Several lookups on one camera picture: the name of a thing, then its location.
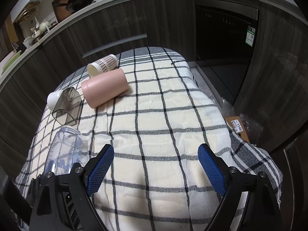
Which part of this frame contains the cardboard box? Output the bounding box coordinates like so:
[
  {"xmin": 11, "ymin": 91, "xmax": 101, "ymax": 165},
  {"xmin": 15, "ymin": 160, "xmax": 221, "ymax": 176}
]
[{"xmin": 224, "ymin": 115, "xmax": 251, "ymax": 143}]

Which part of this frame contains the gold wire rack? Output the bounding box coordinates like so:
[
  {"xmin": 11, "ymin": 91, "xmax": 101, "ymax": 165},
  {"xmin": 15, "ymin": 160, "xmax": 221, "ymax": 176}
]
[{"xmin": 15, "ymin": 1, "xmax": 40, "ymax": 25}]

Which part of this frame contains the crumpled clear plastic bag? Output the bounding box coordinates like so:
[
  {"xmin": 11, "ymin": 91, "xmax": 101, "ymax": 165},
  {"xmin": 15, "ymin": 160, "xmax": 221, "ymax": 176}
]
[{"xmin": 239, "ymin": 113, "xmax": 264, "ymax": 147}]

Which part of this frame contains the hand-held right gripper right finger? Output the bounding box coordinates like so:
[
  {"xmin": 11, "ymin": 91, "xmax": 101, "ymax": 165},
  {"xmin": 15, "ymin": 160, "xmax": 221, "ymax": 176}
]
[{"xmin": 197, "ymin": 143, "xmax": 283, "ymax": 231}]

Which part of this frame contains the smoky grey transparent cup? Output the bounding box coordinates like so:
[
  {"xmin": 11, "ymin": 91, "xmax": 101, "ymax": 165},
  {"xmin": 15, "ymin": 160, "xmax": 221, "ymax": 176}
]
[{"xmin": 52, "ymin": 88, "xmax": 82, "ymax": 126}]

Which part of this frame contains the wooden cutting board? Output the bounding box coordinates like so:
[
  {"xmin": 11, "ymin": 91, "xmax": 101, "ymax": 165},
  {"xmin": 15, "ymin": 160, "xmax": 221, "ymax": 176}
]
[{"xmin": 52, "ymin": 0, "xmax": 73, "ymax": 22}]

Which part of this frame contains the plaid blanket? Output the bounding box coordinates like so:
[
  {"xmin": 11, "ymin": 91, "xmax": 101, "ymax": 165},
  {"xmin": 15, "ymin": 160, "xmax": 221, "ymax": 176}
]
[{"xmin": 16, "ymin": 47, "xmax": 282, "ymax": 231}]

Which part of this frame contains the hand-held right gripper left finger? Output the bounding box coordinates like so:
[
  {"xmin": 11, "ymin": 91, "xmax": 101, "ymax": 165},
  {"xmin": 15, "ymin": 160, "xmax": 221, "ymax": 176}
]
[{"xmin": 29, "ymin": 144, "xmax": 115, "ymax": 231}]

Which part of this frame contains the green tray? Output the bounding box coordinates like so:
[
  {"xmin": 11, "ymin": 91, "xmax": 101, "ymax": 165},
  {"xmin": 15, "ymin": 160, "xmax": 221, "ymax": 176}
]
[{"xmin": 1, "ymin": 50, "xmax": 23, "ymax": 75}]

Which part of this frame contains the checkered paper cup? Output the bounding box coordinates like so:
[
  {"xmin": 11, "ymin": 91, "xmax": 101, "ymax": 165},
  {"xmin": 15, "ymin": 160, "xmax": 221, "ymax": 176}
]
[{"xmin": 87, "ymin": 54, "xmax": 118, "ymax": 78}]

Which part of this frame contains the small white cup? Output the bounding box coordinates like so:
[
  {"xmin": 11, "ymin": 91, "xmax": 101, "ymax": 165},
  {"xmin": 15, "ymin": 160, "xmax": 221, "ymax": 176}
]
[{"xmin": 47, "ymin": 90, "xmax": 63, "ymax": 111}]

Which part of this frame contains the pink cup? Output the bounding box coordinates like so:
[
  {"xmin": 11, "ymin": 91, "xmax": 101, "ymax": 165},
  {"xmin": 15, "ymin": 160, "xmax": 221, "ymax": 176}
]
[{"xmin": 81, "ymin": 68, "xmax": 130, "ymax": 109}]

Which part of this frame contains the black built-in dishwasher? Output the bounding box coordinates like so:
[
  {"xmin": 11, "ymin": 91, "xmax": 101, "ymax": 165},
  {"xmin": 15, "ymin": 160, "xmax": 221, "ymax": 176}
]
[{"xmin": 194, "ymin": 3, "xmax": 261, "ymax": 106}]

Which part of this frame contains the clear plastic bottle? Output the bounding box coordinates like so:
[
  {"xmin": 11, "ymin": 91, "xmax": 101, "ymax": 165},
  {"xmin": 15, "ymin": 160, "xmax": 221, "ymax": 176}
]
[{"xmin": 43, "ymin": 125, "xmax": 83, "ymax": 177}]

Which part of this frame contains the white teapot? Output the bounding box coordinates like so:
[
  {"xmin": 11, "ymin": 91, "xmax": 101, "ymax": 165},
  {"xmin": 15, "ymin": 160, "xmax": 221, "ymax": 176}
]
[{"xmin": 38, "ymin": 20, "xmax": 50, "ymax": 33}]

